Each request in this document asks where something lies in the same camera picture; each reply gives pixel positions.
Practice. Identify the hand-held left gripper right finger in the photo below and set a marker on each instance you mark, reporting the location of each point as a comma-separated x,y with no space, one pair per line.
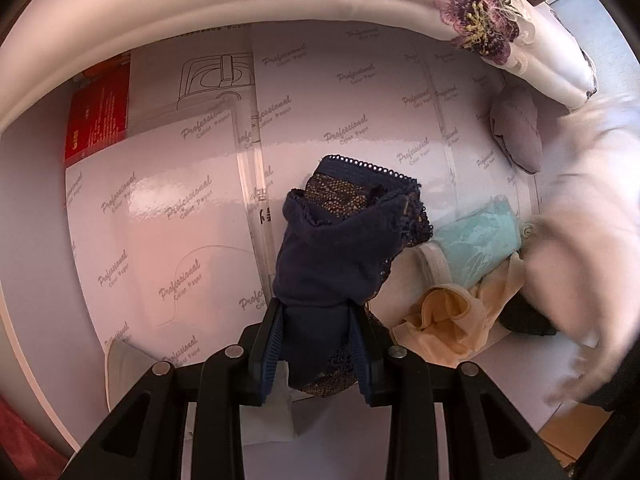
362,360

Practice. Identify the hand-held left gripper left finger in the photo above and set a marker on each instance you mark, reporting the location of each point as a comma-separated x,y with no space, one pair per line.
265,370

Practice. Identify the beige sheer stocking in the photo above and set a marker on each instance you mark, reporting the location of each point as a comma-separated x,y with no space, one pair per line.
450,320

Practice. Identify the navy lace underwear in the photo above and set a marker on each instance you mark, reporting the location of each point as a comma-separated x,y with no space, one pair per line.
325,260

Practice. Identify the teal underwear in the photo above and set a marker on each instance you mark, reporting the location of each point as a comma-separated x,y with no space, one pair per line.
475,245

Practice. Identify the black sock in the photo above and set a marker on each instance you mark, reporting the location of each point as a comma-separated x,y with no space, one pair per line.
525,320

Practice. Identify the purple grey sock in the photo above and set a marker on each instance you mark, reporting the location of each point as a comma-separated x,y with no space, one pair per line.
517,130

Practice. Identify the white line drawing paper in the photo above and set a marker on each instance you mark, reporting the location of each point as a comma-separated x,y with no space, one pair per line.
165,90

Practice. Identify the red packet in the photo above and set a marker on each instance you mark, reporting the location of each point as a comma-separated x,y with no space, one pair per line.
95,115

